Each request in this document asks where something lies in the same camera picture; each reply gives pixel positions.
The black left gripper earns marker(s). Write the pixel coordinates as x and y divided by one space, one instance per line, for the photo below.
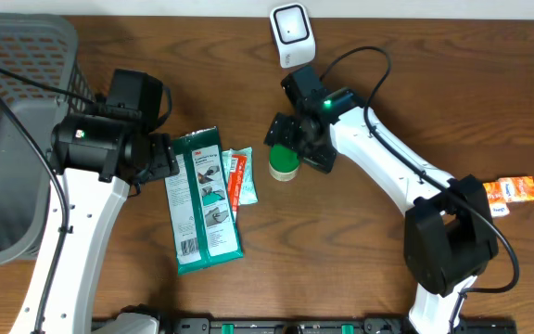
168 162

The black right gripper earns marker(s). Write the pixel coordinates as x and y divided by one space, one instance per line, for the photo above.
323 160

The green lid cream jar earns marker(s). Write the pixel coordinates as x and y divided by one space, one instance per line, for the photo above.
283 163

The teal and orange sachet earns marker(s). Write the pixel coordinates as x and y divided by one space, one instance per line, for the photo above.
238 169

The green 3M gloves package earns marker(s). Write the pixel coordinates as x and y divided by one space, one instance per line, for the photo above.
203 223

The grey plastic mesh basket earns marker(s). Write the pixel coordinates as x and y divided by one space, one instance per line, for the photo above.
41 83

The orange tissue packet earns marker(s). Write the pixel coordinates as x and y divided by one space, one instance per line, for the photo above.
497 203

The small orange box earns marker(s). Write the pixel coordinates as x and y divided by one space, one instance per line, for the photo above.
517 189

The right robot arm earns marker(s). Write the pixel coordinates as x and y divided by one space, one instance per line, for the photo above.
449 235

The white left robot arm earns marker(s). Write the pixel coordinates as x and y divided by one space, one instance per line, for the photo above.
96 159

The white barcode scanner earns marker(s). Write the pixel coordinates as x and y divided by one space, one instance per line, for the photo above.
292 34

